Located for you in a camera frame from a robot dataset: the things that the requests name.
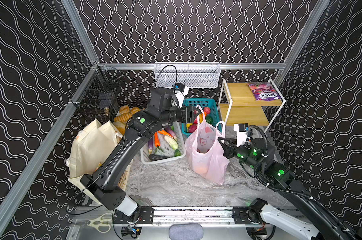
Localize pink plastic grocery bag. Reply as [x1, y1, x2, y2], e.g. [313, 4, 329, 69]
[185, 105, 229, 185]

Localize white plastic vegetable basket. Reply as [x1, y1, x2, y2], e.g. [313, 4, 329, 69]
[140, 122, 186, 165]

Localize cream canvas tote bag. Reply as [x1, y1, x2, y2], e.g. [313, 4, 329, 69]
[66, 119, 123, 190]

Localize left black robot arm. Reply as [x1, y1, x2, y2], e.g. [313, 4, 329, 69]
[80, 83, 198, 216]

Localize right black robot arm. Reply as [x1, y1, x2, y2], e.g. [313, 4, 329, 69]
[217, 124, 362, 240]

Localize red apple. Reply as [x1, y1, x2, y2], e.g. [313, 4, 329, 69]
[203, 107, 211, 115]

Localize green round fruit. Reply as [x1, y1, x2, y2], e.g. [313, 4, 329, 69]
[205, 115, 213, 125]

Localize pink dragon fruit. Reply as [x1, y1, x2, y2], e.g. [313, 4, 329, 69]
[186, 123, 197, 133]

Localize teal plastic fruit basket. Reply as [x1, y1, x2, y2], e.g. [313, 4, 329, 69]
[183, 98, 220, 127]

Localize purple eggplant right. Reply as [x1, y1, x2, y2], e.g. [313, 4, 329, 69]
[165, 127, 178, 141]

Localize purple eggplant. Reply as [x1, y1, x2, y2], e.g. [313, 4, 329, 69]
[165, 127, 178, 141]
[148, 137, 154, 155]

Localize white green corn cob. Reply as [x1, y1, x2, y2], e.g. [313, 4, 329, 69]
[164, 136, 179, 150]

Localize white wooden two-tier shelf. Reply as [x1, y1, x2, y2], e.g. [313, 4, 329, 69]
[217, 79, 286, 131]

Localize orange carrot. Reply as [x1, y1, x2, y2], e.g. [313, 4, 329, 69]
[154, 130, 173, 151]

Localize purple eggplant left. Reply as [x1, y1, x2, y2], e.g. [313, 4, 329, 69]
[148, 137, 154, 155]

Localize bun back right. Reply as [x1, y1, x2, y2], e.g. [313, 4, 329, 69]
[130, 107, 141, 115]

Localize dark cucumber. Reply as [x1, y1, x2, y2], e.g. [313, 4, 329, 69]
[149, 154, 169, 162]

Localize twisted bun back left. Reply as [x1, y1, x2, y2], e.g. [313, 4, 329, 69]
[119, 105, 130, 115]

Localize striped long bread back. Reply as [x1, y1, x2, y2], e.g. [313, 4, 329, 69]
[114, 113, 132, 123]

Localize purple Fox's candy bag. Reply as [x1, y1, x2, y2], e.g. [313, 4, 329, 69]
[248, 83, 281, 102]

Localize grey foam pad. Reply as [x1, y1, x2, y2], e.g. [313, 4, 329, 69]
[169, 224, 204, 240]

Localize white wire wall basket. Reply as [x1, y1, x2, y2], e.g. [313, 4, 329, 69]
[154, 62, 221, 89]

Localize metal base rail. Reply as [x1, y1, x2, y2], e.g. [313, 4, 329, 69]
[113, 207, 268, 227]

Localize black wire wall basket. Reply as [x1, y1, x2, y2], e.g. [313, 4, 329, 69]
[74, 63, 126, 124]

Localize cream handled scissors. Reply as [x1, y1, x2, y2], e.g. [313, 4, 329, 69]
[87, 213, 112, 234]

